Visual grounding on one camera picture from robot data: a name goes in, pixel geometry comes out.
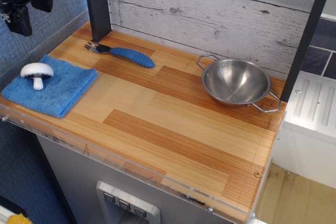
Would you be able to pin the small stainless steel wok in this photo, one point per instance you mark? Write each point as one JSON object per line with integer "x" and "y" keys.
{"x": 236, "y": 82}

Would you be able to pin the dark left frame post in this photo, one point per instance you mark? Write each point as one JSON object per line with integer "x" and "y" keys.
{"x": 99, "y": 18}

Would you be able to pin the white toy mushroom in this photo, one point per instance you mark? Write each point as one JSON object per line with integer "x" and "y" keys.
{"x": 38, "y": 72}

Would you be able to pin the yellow object at corner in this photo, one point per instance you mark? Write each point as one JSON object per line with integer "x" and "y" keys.
{"x": 18, "y": 219}

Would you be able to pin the white ribbed cabinet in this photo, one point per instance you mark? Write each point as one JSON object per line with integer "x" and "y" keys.
{"x": 306, "y": 141}

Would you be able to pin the dark right frame post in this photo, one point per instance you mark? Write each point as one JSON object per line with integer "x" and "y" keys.
{"x": 306, "y": 38}

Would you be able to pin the silver toy dispenser panel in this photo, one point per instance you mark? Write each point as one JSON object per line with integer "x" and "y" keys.
{"x": 119, "y": 206}

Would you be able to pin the dark frame post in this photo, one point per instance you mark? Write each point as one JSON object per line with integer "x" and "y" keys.
{"x": 99, "y": 18}
{"x": 306, "y": 38}

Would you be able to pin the blue handled metal spork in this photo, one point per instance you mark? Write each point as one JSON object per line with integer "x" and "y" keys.
{"x": 130, "y": 54}

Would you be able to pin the blue folded microfiber cloth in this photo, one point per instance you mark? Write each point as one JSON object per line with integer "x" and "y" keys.
{"x": 60, "y": 92}

